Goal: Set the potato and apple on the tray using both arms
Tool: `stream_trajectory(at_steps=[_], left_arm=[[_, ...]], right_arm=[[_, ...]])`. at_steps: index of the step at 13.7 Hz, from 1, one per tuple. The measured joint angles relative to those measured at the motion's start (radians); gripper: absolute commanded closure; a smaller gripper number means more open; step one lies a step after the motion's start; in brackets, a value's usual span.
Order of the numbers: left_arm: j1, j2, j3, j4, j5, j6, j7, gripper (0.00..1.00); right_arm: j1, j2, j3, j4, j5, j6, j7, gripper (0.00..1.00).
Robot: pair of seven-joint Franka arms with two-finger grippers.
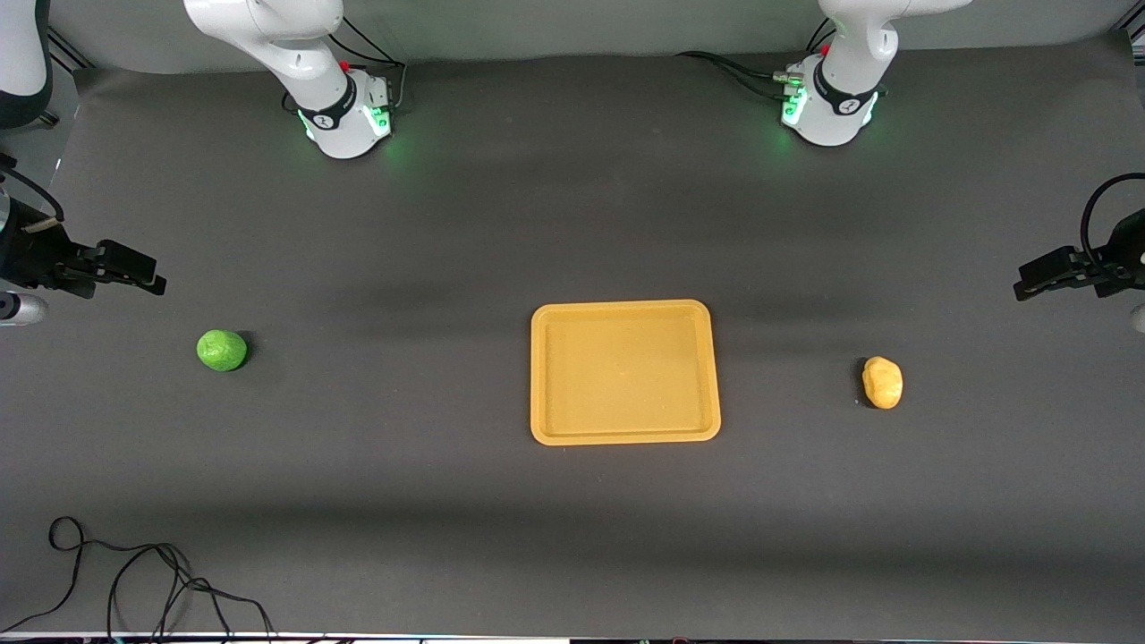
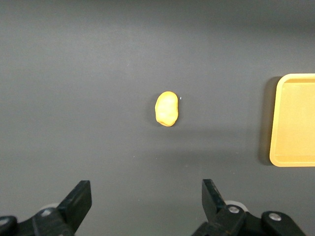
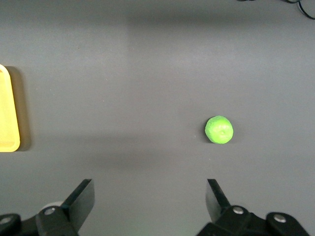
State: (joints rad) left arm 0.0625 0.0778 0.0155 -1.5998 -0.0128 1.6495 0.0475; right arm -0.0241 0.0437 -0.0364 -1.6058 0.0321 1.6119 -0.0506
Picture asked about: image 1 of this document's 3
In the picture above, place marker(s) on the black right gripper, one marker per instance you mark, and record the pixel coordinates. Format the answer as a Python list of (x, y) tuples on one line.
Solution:
[(38, 258)]

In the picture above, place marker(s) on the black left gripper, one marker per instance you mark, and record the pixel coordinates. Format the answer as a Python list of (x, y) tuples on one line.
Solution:
[(1120, 261)]

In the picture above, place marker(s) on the green apple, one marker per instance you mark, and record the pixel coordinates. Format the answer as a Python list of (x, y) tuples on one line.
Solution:
[(222, 350)]

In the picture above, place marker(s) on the yellow potato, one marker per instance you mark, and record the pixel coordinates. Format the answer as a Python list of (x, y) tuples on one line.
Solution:
[(883, 383)]

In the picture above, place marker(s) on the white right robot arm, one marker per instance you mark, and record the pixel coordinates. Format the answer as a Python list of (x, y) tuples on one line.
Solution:
[(333, 116)]

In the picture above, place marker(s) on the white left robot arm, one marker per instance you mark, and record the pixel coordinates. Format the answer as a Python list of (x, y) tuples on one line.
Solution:
[(836, 116)]

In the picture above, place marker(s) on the orange plastic tray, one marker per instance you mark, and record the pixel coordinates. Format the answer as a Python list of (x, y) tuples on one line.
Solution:
[(626, 376)]

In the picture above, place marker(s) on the dark grey table mat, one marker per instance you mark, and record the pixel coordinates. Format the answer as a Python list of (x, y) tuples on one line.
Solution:
[(358, 492)]

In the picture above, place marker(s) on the aluminium frame rail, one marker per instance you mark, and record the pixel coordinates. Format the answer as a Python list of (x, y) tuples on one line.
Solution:
[(70, 52)]

